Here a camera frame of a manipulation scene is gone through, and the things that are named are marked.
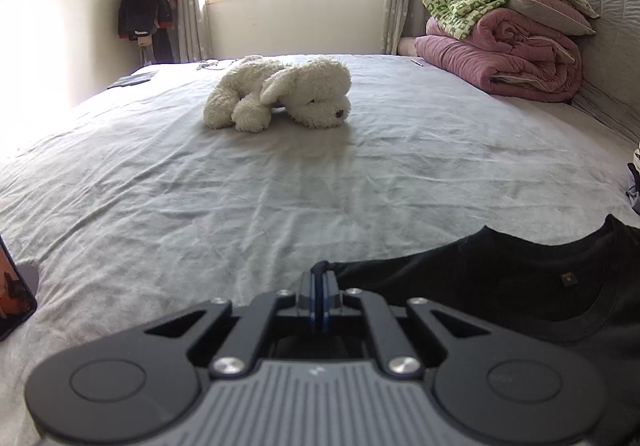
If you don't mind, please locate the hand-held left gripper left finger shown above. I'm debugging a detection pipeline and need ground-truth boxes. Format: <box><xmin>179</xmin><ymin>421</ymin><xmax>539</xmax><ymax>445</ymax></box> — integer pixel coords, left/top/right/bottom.
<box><xmin>142</xmin><ymin>272</ymin><xmax>320</xmax><ymax>378</ymax></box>

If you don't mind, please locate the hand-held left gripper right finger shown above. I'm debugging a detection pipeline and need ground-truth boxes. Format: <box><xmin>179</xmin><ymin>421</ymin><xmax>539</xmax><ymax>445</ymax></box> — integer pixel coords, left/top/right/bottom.
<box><xmin>320</xmin><ymin>271</ymin><xmax>501</xmax><ymax>378</ymax></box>

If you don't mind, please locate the black t-shirt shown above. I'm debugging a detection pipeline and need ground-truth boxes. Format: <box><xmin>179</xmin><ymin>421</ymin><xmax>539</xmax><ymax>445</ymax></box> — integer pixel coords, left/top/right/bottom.
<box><xmin>310</xmin><ymin>214</ymin><xmax>640</xmax><ymax>446</ymax></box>

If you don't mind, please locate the white plush dog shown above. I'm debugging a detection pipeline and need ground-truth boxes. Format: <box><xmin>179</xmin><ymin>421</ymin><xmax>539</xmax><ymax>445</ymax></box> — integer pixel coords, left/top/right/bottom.
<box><xmin>203</xmin><ymin>54</ymin><xmax>352</xmax><ymax>133</ymax></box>

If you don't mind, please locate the dark flat tablet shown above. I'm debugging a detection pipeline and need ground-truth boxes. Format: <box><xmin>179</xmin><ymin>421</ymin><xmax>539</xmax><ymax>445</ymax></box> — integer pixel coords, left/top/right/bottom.
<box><xmin>106</xmin><ymin>70</ymin><xmax>159</xmax><ymax>90</ymax></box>

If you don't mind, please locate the pink folded quilt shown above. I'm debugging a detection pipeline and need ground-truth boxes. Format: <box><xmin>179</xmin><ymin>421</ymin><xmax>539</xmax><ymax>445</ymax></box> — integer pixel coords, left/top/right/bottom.
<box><xmin>397</xmin><ymin>8</ymin><xmax>583</xmax><ymax>102</ymax></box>

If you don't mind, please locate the smartphone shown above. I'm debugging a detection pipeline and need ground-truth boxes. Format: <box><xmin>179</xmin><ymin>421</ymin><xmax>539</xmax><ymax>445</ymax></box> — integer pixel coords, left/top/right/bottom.
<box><xmin>0</xmin><ymin>235</ymin><xmax>38</xmax><ymax>343</ymax></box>

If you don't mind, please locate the beige pillow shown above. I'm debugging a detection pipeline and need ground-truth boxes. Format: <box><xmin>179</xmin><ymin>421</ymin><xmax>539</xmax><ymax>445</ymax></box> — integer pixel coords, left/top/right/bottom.
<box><xmin>505</xmin><ymin>0</ymin><xmax>597</xmax><ymax>36</ymax></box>

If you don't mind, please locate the grey quilted headboard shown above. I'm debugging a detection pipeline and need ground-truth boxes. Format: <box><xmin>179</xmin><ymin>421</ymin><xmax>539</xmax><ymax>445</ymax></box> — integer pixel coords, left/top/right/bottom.
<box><xmin>557</xmin><ymin>0</ymin><xmax>640</xmax><ymax>147</ymax></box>

